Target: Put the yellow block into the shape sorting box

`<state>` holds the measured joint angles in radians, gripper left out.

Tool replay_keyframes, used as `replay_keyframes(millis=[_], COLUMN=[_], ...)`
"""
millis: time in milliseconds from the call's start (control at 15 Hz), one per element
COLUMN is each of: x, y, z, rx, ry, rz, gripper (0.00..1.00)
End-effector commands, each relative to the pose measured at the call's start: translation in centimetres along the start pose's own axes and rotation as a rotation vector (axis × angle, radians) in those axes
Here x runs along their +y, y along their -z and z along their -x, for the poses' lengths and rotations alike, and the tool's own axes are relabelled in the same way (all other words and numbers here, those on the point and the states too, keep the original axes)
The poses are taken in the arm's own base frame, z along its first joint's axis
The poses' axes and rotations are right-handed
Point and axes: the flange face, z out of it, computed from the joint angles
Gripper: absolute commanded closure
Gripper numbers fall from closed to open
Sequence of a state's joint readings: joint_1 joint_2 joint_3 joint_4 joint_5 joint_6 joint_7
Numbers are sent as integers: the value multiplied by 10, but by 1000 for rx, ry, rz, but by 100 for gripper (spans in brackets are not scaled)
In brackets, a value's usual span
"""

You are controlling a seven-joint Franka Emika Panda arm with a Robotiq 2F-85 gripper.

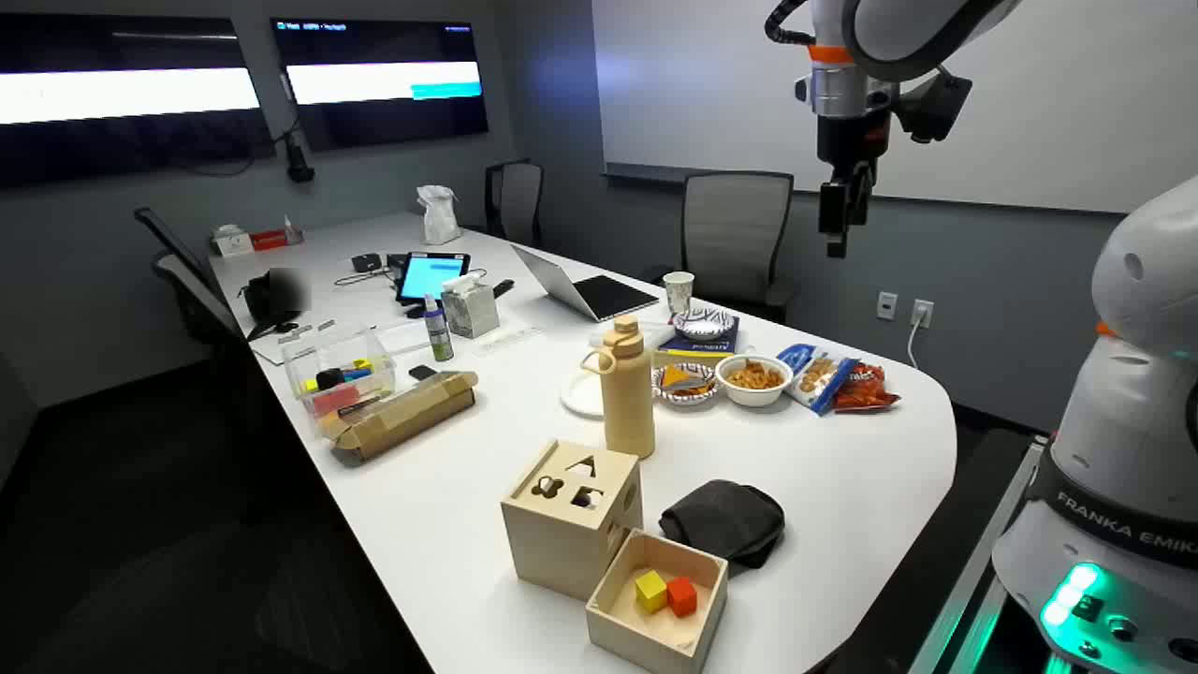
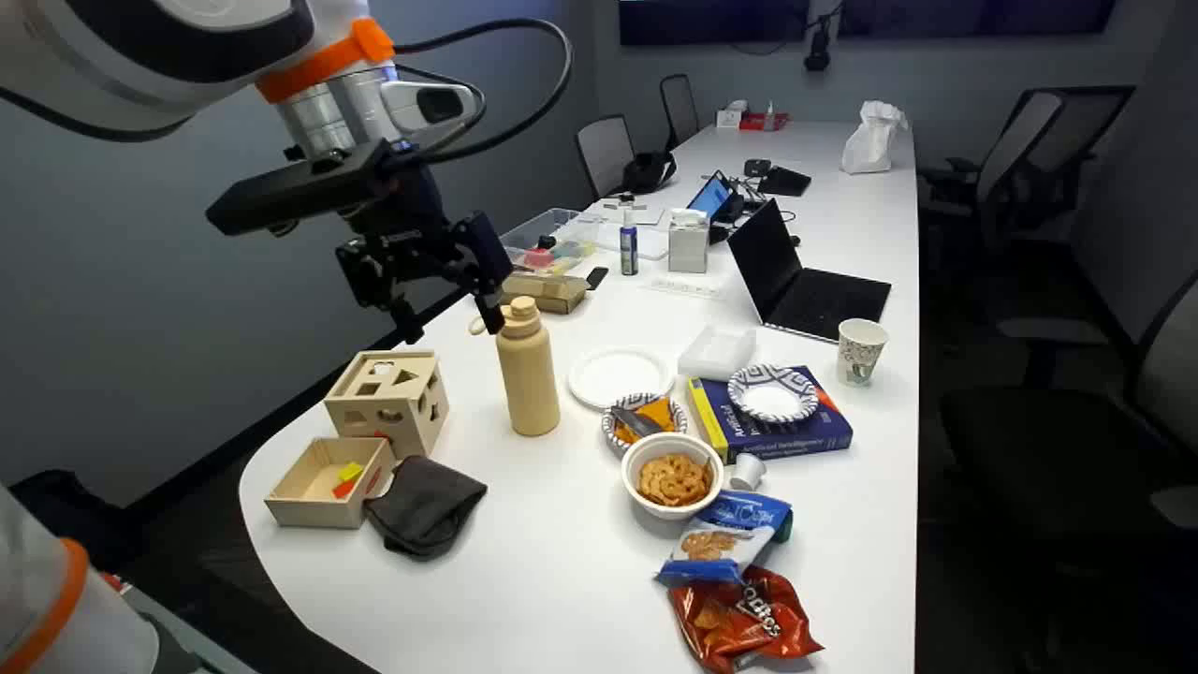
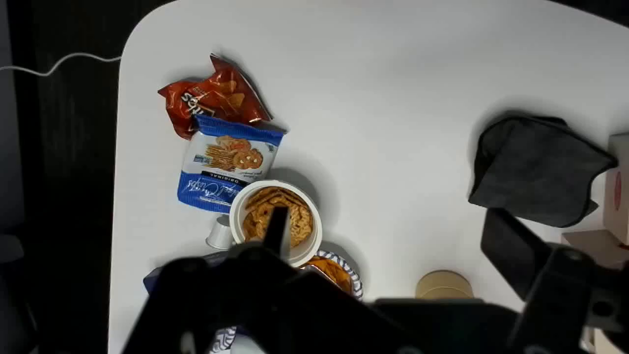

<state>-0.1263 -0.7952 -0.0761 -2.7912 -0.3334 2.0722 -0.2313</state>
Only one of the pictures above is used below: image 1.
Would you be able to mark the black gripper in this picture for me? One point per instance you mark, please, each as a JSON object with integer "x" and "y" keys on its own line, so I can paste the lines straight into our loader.
{"x": 853, "y": 135}

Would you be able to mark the yellow wooden cube block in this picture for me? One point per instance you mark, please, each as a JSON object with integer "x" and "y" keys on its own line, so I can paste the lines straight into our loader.
{"x": 649, "y": 589}

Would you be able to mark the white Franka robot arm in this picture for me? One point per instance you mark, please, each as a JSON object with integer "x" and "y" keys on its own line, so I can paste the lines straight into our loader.
{"x": 1134, "y": 412}

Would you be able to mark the white carton box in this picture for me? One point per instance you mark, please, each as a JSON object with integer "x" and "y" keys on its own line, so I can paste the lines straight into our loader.
{"x": 468, "y": 309}

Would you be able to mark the wooden shape sorting box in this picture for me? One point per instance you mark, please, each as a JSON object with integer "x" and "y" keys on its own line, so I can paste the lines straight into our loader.
{"x": 565, "y": 519}

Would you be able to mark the red wooden cube block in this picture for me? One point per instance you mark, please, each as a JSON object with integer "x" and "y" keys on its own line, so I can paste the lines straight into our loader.
{"x": 684, "y": 595}

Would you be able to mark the small red box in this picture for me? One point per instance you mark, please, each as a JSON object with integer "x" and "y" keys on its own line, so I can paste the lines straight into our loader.
{"x": 272, "y": 237}

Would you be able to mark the small white box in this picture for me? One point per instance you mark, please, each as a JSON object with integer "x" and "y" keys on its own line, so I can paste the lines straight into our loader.
{"x": 233, "y": 242}

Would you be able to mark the grey mesh office chair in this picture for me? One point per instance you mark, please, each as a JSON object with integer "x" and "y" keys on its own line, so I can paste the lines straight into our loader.
{"x": 735, "y": 237}
{"x": 518, "y": 199}

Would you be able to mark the blue snack bag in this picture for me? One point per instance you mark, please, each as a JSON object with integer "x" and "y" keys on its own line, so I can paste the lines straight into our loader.
{"x": 814, "y": 372}

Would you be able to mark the red chip bag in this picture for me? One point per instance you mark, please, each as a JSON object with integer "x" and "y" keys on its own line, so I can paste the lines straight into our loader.
{"x": 866, "y": 390}

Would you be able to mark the paper coffee cup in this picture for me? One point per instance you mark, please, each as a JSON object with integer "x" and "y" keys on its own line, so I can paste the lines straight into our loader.
{"x": 679, "y": 294}

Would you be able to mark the white bowl with crackers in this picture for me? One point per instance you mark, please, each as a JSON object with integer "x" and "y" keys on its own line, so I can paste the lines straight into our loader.
{"x": 755, "y": 378}

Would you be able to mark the blue and yellow book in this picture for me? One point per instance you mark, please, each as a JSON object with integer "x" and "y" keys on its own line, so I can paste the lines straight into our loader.
{"x": 689, "y": 350}

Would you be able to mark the small bowl with snacks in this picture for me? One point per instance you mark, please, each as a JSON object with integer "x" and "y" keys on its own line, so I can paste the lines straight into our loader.
{"x": 688, "y": 383}

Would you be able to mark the large white whiteboard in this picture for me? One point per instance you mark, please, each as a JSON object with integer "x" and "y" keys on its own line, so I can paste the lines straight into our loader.
{"x": 1072, "y": 112}

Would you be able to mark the open black laptop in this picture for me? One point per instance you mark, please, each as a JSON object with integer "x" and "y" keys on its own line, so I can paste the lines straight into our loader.
{"x": 586, "y": 294}

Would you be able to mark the beige water bottle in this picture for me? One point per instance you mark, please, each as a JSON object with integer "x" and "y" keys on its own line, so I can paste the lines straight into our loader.
{"x": 625, "y": 394}

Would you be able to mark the flat white plate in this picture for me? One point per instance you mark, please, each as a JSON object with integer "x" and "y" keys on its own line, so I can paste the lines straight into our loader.
{"x": 583, "y": 397}

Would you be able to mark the dark grey folded cloth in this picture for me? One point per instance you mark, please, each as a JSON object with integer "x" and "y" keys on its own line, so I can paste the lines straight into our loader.
{"x": 722, "y": 519}

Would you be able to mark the white plastic bag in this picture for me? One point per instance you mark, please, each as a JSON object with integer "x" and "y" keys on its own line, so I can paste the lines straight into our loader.
{"x": 435, "y": 216}

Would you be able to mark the tablet with lit screen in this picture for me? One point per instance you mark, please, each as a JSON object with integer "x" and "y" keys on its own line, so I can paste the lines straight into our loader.
{"x": 430, "y": 276}

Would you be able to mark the small clear bottle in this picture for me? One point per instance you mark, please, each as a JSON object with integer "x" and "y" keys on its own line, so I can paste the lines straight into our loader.
{"x": 440, "y": 334}

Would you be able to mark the black smartphone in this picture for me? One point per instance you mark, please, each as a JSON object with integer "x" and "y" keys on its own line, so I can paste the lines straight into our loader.
{"x": 423, "y": 372}

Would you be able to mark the open wooden tray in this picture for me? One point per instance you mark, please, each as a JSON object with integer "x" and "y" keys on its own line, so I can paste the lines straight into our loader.
{"x": 624, "y": 618}

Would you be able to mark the small black devices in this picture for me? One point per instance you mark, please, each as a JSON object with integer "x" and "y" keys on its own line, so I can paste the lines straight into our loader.
{"x": 377, "y": 263}

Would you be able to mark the clear plastic storage bin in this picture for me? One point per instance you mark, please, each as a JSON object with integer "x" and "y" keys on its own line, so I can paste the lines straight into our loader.
{"x": 338, "y": 375}

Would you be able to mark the white paper sheets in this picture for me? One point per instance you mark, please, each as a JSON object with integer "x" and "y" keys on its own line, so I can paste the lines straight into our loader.
{"x": 293, "y": 343}

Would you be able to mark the black office chair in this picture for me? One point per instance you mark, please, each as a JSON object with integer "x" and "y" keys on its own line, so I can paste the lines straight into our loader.
{"x": 188, "y": 281}

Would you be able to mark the white wall outlet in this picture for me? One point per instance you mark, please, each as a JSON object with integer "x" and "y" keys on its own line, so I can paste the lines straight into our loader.
{"x": 887, "y": 303}
{"x": 922, "y": 313}

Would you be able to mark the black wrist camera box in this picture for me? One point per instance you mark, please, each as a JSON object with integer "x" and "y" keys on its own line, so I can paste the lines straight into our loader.
{"x": 936, "y": 105}

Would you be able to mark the wall display screen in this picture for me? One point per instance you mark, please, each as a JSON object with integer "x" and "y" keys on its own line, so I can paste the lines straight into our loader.
{"x": 378, "y": 80}
{"x": 125, "y": 95}

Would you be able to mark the black conference camera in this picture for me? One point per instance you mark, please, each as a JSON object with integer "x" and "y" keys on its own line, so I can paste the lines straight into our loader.
{"x": 298, "y": 153}

